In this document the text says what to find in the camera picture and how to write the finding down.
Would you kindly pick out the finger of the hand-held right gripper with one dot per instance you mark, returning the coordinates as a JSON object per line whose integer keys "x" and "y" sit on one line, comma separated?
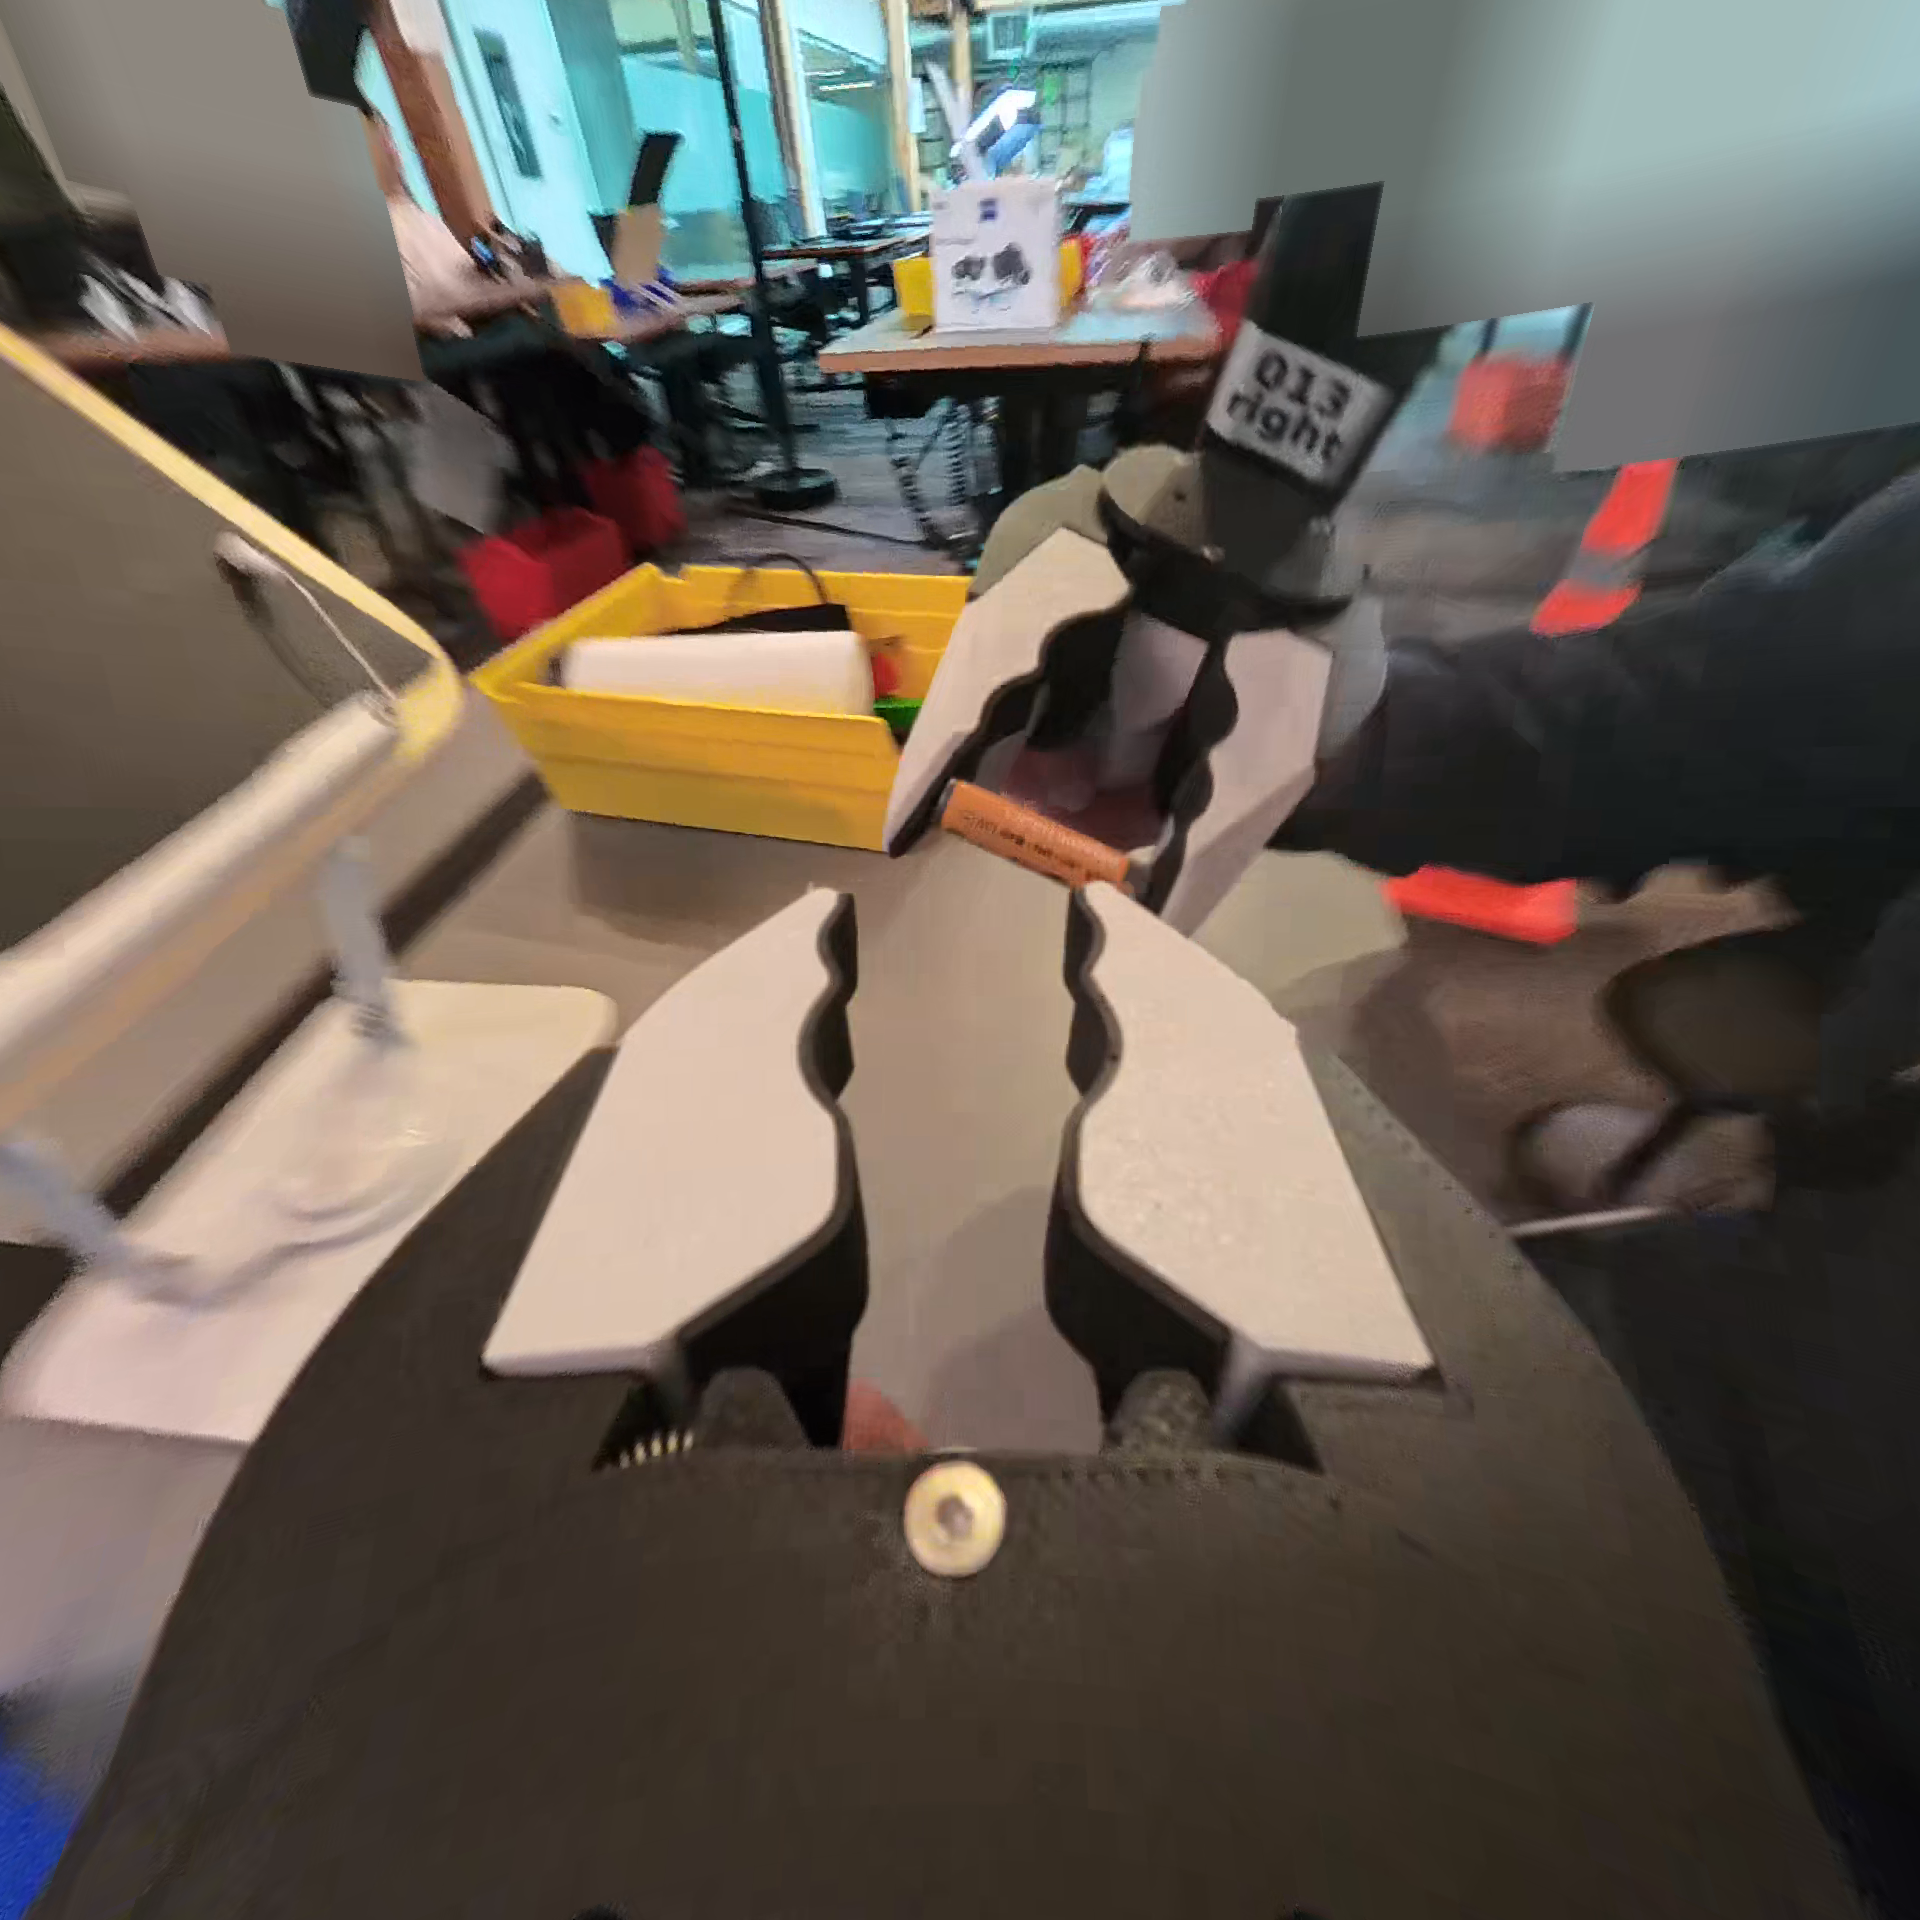
{"x": 1006, "y": 676}
{"x": 1260, "y": 750}

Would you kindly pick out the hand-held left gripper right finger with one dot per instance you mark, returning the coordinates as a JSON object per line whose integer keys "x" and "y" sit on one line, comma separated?
{"x": 1247, "y": 1187}

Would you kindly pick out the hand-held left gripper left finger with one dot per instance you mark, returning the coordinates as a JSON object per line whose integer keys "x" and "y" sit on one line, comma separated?
{"x": 676, "y": 1201}

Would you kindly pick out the orange AAA battery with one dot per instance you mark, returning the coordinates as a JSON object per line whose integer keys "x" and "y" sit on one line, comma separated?
{"x": 1037, "y": 834}

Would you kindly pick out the yellow bin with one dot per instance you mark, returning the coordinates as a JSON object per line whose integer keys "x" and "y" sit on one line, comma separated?
{"x": 660, "y": 766}

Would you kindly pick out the large blue bin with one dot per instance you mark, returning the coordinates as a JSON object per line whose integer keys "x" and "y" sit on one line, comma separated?
{"x": 31, "y": 1836}

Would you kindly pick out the person's left hand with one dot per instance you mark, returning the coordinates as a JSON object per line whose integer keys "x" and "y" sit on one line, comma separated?
{"x": 880, "y": 1423}

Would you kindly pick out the red block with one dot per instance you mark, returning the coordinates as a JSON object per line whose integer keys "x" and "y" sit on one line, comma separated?
{"x": 894, "y": 661}

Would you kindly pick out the green block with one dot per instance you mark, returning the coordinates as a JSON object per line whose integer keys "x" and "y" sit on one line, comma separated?
{"x": 894, "y": 715}

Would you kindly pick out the orange bin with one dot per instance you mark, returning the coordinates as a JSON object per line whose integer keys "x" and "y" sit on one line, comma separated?
{"x": 1511, "y": 406}

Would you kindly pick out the flat orange floor marker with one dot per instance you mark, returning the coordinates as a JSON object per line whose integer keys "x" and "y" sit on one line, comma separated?
{"x": 1486, "y": 901}

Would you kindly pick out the wooden table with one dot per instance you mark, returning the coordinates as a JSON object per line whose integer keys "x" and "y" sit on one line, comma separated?
{"x": 1020, "y": 354}

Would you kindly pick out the white roll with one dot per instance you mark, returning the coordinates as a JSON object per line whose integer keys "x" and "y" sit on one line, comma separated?
{"x": 720, "y": 671}

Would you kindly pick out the white printed box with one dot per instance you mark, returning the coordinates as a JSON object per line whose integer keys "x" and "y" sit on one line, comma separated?
{"x": 997, "y": 256}

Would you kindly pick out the red bin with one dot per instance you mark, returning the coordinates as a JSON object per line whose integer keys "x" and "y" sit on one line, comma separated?
{"x": 637, "y": 503}
{"x": 541, "y": 570}

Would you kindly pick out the black mesh chair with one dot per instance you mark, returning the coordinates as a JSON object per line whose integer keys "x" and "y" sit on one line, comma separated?
{"x": 1681, "y": 1110}

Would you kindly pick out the black board with wooden rim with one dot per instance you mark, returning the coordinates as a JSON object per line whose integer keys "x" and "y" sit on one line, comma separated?
{"x": 121, "y": 631}

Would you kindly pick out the black support post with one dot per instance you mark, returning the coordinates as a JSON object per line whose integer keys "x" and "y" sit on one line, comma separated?
{"x": 767, "y": 331}

